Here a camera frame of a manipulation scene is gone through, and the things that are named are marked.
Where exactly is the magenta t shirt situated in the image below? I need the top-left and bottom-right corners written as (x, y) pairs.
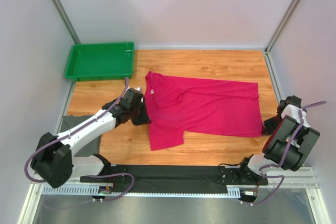
top-left (145, 71), bottom-right (263, 151)

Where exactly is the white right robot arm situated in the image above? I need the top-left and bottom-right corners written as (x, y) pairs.
top-left (236, 95), bottom-right (327, 185)

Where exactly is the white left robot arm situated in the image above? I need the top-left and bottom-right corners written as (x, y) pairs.
top-left (25, 88), bottom-right (151, 188)

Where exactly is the green plastic tray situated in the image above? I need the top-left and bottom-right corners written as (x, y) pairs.
top-left (65, 42), bottom-right (135, 82)

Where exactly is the folded grey t shirt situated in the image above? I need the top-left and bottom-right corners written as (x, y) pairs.
top-left (57, 114), bottom-right (101, 157)

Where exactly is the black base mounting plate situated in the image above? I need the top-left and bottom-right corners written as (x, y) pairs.
top-left (80, 165), bottom-right (269, 187)

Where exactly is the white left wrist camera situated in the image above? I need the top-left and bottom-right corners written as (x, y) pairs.
top-left (136, 87), bottom-right (143, 93)

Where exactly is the aluminium front frame rail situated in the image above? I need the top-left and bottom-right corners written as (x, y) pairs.
top-left (18, 163), bottom-right (331, 223)

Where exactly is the right aluminium corner post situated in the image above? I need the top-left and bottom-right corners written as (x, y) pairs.
top-left (264, 0), bottom-right (319, 53)

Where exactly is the aluminium corner post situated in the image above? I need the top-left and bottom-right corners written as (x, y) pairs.
top-left (51, 0), bottom-right (81, 45)
top-left (264, 0), bottom-right (319, 53)

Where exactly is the left aluminium corner post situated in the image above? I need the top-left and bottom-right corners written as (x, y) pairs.
top-left (51, 0), bottom-right (81, 45)

